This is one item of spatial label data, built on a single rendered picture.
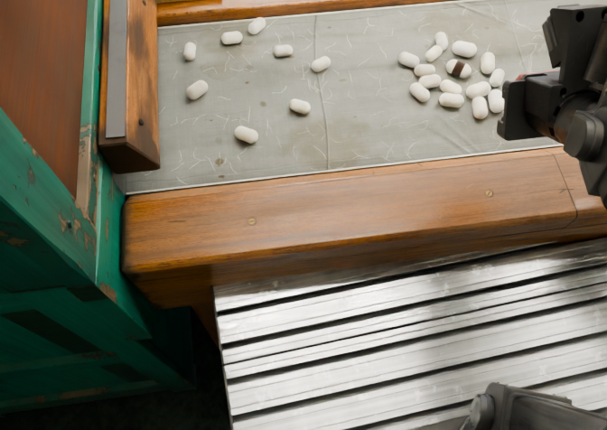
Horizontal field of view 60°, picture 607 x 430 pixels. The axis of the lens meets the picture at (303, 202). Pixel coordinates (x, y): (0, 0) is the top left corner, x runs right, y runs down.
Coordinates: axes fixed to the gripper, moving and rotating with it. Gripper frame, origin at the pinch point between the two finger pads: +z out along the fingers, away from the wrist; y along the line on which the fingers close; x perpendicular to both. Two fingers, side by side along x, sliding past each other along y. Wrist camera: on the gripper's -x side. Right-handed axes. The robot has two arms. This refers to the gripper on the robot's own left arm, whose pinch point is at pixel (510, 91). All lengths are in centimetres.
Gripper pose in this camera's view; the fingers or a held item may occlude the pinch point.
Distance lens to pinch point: 71.7
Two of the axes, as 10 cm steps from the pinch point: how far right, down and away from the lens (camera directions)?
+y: -9.9, 1.1, -0.8
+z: -1.2, -3.9, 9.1
